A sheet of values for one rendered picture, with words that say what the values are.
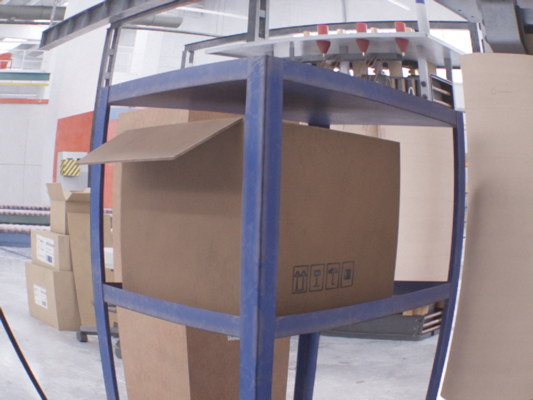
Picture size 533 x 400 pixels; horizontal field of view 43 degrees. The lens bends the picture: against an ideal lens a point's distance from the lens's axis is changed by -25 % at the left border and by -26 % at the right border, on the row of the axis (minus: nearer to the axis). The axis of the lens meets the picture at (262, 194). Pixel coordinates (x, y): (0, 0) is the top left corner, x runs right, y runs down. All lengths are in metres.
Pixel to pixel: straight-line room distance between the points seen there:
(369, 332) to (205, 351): 2.30
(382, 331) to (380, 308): 2.74
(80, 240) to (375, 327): 1.57
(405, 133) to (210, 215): 2.66
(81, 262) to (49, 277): 0.24
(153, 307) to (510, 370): 0.85
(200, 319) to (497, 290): 0.73
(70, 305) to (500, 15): 2.79
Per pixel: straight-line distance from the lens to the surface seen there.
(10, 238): 9.36
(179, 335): 1.94
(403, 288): 1.76
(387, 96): 1.41
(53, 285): 3.79
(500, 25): 1.78
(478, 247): 1.75
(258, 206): 1.16
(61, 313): 3.82
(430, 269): 3.89
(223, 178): 1.25
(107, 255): 3.43
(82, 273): 3.88
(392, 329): 4.10
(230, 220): 1.24
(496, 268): 1.71
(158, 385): 2.06
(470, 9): 2.38
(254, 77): 1.19
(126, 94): 1.43
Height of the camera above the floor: 0.71
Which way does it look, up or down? level
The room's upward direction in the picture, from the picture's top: 2 degrees clockwise
